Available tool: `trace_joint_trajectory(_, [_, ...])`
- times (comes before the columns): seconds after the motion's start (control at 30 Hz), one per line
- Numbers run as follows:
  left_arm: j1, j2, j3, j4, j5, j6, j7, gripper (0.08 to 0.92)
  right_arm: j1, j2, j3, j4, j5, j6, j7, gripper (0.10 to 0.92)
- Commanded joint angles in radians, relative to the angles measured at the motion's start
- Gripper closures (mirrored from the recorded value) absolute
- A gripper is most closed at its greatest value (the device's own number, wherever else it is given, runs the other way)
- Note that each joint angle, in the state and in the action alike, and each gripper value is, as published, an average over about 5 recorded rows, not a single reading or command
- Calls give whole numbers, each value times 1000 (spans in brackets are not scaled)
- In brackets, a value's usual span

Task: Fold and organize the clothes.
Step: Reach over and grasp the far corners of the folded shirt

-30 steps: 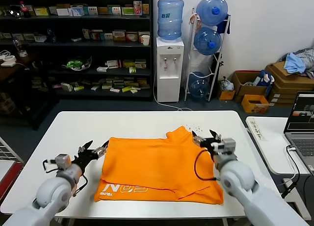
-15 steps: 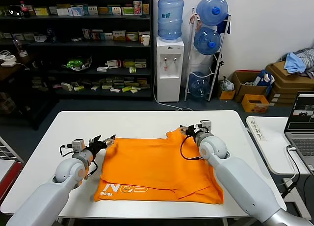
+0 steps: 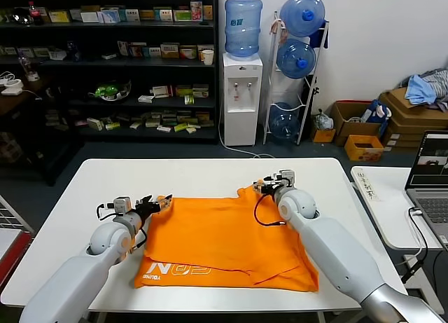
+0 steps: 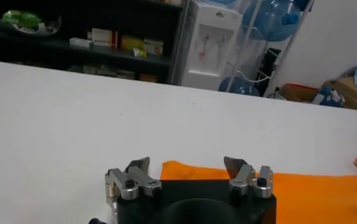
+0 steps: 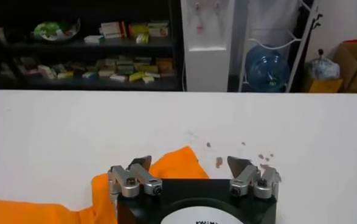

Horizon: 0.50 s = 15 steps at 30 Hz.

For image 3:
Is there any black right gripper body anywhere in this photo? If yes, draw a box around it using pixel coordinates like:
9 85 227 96
262 181 283 196

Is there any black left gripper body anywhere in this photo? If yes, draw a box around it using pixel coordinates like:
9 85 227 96
135 202 162 221

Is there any orange t-shirt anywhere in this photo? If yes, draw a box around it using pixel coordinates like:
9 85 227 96
134 185 320 292

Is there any large white table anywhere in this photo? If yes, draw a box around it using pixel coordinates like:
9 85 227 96
0 157 410 323

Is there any white water dispenser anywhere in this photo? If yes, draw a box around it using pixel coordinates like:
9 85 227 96
221 52 263 148

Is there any small yellow carton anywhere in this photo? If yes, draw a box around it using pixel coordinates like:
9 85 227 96
312 127 336 143

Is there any grey plastic bag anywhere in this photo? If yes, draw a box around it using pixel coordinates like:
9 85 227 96
312 109 334 131

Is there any white metal jug rack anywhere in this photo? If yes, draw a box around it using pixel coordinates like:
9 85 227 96
262 10 330 147

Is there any white strip with handwriting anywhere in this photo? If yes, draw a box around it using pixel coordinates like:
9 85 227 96
355 167 381 202

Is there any orange cardboard box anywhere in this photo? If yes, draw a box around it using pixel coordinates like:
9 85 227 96
344 134 385 162

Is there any open brown cardboard box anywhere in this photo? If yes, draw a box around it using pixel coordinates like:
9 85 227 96
330 99 382 147

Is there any white red medicine box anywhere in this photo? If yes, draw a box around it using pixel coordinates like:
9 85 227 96
150 84 174 99

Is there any small white side table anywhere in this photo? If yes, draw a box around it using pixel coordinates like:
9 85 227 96
350 165 445 303

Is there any blue white bag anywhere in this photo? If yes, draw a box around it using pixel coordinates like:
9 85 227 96
362 99 393 135

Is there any black shelf unit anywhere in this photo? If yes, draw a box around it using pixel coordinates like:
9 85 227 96
0 0 220 144

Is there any red white cart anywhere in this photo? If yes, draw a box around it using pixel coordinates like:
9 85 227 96
0 226 35 287

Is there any cardboard box with labels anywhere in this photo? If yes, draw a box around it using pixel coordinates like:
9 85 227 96
381 116 448 149

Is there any colourful medicine box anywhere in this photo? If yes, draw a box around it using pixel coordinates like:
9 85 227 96
128 42 148 58

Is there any white orange medicine box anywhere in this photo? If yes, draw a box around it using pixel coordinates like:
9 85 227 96
160 43 180 59
153 7 174 22

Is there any upright blue water jug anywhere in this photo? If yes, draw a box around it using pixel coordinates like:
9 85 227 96
223 0 263 60

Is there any pink cloth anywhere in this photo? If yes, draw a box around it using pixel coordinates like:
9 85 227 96
268 18 285 46

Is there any large flat cardboard box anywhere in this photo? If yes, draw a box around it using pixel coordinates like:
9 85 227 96
377 88 448 121

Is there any dark wooden desk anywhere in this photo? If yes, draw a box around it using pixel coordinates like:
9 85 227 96
0 74 85 187

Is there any grey laptop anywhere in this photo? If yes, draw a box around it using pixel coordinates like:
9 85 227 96
404 130 448 251

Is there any dark blue bottle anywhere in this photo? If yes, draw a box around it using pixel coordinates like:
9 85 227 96
66 39 82 62

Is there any clear plastic bottle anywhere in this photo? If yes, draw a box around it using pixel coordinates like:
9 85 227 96
18 55 40 81

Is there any white flat device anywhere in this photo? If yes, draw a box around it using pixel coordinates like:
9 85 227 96
1 79 25 96

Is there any light blue garment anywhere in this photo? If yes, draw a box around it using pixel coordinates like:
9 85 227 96
404 74 440 106

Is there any tall colourful box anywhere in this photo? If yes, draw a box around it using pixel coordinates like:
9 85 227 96
190 0 204 22

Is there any light blue box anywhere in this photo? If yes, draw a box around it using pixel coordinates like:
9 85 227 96
98 8 121 24

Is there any striped grey garment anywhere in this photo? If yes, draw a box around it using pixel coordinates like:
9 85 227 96
419 68 448 112

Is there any cola bottle red cap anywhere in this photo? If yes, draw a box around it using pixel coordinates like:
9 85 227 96
27 0 39 25

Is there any clear glass bowl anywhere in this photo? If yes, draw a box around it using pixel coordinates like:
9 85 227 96
8 6 33 25

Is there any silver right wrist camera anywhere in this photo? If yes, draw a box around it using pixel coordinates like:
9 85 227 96
276 168 297 189

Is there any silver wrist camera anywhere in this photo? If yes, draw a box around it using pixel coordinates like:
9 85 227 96
111 196 133 216
276 168 297 189

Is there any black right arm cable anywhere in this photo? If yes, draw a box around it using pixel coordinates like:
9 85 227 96
253 193 288 228

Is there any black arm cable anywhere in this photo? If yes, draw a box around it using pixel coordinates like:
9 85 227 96
96 202 148 254
253 193 288 228

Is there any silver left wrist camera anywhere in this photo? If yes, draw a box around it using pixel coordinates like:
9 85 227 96
111 196 133 216

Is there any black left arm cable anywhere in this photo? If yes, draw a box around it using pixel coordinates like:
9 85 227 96
96 202 148 254

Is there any white power cord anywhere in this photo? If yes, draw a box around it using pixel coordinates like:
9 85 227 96
218 101 274 159

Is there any white wire rack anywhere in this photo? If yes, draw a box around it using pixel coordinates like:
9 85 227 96
0 194 36 234

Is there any white laptop cable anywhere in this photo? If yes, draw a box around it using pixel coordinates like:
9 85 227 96
407 205 427 267

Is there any black cable clip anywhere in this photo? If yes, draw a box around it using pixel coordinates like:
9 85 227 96
400 257 424 284

